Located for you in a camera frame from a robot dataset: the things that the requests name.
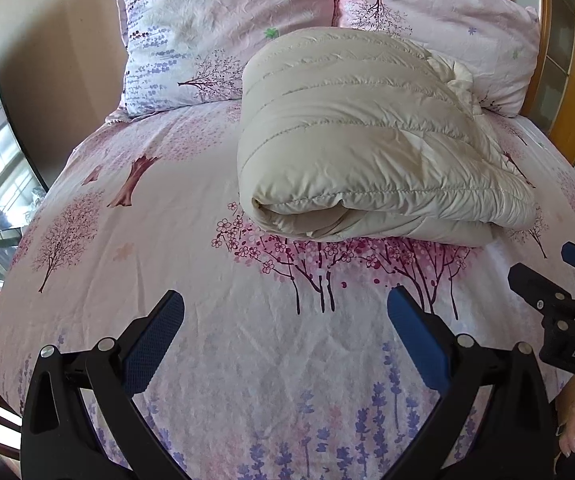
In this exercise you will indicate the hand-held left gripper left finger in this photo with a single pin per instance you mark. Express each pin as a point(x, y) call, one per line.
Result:
point(153, 345)

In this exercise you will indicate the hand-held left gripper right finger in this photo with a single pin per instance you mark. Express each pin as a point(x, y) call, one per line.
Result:
point(420, 342)

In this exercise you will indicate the beige quilted down jacket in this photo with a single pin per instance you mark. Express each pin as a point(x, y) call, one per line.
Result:
point(367, 145)

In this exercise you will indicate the pink tree print bed sheet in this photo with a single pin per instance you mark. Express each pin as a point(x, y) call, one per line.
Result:
point(192, 240)

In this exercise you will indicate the wooden headboard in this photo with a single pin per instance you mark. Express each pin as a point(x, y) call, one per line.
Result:
point(547, 50)

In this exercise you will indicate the small floral pink pillow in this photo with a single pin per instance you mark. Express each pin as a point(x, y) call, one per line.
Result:
point(447, 15)

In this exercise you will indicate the large floral pink pillow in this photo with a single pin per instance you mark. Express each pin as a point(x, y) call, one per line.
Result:
point(207, 25)

